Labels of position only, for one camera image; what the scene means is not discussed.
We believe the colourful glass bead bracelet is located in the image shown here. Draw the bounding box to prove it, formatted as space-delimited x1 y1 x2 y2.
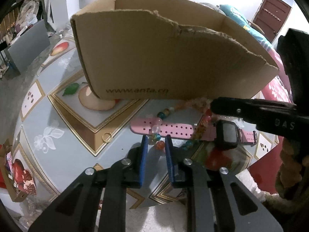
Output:
149 109 218 151

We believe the pink strap smartwatch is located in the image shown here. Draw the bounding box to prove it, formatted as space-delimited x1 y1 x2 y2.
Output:
130 118 257 150

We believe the dark red wooden door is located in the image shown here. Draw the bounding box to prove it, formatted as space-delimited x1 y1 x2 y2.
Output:
252 0 292 42

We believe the red floral quilt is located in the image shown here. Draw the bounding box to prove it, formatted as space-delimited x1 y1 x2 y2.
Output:
249 49 291 194

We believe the teal pillow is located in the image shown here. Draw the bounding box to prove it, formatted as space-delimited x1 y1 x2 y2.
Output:
219 5 250 29

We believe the brown cardboard box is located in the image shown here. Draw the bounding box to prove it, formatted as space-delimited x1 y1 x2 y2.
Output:
71 0 279 100

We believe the grey box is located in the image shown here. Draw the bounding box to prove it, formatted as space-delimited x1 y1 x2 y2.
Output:
4 20 50 74

